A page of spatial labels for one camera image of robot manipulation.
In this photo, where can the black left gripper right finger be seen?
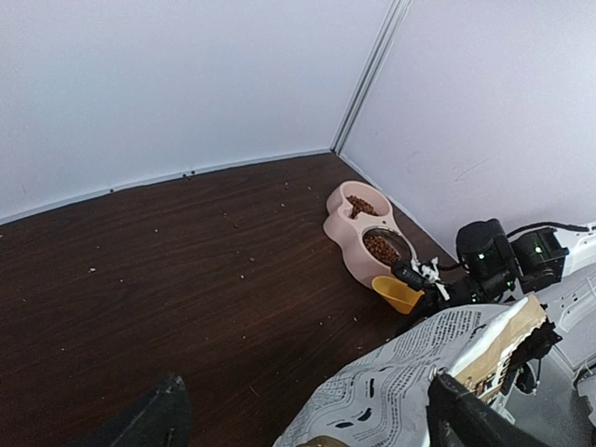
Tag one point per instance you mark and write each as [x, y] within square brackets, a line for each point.
[454, 409]

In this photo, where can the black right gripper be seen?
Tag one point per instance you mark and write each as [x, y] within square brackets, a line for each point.
[431, 303]

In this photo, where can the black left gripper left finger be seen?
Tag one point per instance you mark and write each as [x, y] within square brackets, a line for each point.
[162, 416]

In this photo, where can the yellow plastic scoop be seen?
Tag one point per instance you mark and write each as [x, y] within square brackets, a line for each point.
[398, 294]

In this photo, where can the dog food bag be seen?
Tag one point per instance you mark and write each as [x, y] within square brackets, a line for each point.
[380, 399]

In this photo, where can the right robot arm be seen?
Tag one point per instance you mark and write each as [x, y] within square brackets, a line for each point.
[491, 262]

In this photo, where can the pink double pet bowl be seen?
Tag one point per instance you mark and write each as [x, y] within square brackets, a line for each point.
[348, 231]

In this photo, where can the steel bowl insert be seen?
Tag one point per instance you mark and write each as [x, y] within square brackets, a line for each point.
[395, 239]

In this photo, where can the brown kibble in steel bowl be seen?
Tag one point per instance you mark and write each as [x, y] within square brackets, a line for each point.
[381, 250]

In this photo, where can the brown kibble in pink bowl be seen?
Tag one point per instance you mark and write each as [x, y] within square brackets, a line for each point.
[359, 206]

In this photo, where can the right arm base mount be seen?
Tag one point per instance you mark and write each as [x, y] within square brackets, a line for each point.
[525, 366]

